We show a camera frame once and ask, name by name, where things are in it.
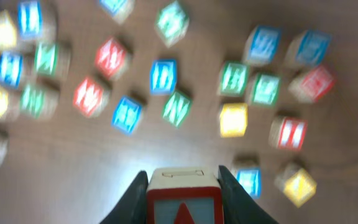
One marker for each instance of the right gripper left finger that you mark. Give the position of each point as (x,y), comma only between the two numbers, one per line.
(132,206)

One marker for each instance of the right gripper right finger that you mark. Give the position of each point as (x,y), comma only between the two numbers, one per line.
(238,206)

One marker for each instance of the red A block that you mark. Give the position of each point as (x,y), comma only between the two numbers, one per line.
(184,195)

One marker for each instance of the blue T block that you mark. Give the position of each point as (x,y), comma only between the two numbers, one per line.
(248,174)

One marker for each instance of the yellow block far right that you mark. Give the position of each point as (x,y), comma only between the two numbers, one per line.
(296,184)

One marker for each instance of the yellow block centre right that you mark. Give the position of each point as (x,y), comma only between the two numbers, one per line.
(233,120)

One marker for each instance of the blue H block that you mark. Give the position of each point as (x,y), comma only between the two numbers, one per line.
(127,115)

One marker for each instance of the green N block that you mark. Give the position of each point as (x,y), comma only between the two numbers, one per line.
(177,108)

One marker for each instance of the red U block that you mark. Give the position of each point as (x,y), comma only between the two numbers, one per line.
(91,96)

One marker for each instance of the green J block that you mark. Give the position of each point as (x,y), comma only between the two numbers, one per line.
(263,89)

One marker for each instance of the green B block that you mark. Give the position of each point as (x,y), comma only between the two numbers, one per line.
(233,78)

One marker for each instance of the blue D block centre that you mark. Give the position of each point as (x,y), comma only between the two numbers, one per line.
(163,76)

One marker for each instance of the blue d block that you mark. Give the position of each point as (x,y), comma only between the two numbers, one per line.
(163,76)
(307,49)

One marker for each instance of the green R block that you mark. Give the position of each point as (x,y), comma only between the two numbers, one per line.
(38,101)

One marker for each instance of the red M block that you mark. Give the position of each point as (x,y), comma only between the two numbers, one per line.
(310,86)

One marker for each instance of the red E block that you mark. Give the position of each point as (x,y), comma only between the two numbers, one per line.
(112,59)

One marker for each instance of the blue 5 block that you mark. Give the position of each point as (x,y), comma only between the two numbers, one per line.
(261,46)

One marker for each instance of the blue D block right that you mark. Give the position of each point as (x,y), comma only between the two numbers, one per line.
(307,49)

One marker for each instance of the green Z block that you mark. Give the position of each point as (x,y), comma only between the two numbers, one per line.
(52,59)

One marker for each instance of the blue 2 block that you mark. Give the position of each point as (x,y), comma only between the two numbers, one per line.
(11,69)

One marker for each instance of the green 4 block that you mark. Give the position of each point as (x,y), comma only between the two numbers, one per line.
(172,23)

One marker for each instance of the blue L block top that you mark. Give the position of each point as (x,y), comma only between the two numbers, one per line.
(119,10)

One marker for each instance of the blue l block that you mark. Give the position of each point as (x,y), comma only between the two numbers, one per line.
(37,21)
(119,10)

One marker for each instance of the blue L block left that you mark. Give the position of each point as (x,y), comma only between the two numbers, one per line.
(37,21)

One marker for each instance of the yellow S block upper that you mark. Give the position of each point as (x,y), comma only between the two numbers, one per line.
(8,31)

